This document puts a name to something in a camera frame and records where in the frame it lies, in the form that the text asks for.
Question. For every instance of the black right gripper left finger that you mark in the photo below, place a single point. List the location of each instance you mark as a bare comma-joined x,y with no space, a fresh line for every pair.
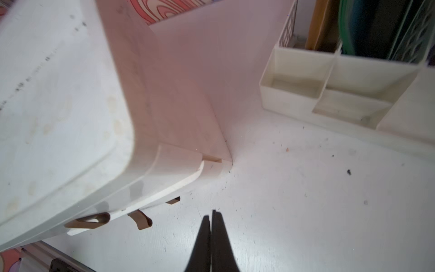
200,258

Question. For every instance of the green mesh zip pouch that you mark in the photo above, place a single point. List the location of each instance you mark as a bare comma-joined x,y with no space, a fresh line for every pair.
345,11

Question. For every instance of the brown leather drawer handle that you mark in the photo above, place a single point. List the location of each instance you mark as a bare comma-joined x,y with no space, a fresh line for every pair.
89,222
141,219
174,201

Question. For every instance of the white plastic drawer cabinet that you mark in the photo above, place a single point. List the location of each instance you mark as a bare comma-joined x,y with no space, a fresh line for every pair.
96,117

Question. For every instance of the black folder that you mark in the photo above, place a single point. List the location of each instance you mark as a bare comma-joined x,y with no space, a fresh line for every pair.
379,24

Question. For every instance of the brown cardboard folder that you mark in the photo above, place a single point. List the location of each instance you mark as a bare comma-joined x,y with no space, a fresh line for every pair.
323,32

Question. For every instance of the white desk file organizer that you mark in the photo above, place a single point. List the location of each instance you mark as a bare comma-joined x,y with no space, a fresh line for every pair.
388,102

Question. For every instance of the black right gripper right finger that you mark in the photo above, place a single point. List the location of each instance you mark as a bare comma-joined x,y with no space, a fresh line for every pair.
222,257

